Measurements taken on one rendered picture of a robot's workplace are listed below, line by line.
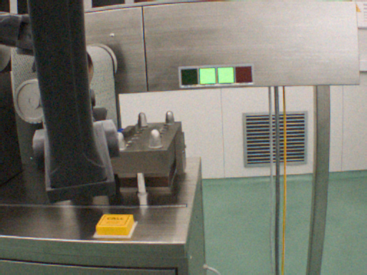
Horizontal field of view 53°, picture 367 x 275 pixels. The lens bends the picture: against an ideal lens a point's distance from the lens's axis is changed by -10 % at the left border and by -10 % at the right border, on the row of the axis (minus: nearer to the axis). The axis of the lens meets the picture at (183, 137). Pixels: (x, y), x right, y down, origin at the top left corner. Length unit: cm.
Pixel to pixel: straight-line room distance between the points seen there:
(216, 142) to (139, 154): 277
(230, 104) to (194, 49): 239
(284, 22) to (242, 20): 14
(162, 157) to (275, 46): 57
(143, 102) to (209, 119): 64
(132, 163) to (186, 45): 49
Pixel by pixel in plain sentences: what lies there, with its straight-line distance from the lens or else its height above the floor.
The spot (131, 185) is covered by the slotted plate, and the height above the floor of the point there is 92.
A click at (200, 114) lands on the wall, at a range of 372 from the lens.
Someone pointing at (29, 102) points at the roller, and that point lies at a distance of 115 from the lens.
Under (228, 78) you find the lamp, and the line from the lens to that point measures 134.
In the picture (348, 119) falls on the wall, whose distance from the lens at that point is 393.
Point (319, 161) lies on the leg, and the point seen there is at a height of 82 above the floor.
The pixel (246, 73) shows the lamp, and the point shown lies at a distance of 134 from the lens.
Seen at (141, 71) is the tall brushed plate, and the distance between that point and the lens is 137.
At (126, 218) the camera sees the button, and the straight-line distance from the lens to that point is 89.
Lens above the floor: 127
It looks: 12 degrees down
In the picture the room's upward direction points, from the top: 4 degrees counter-clockwise
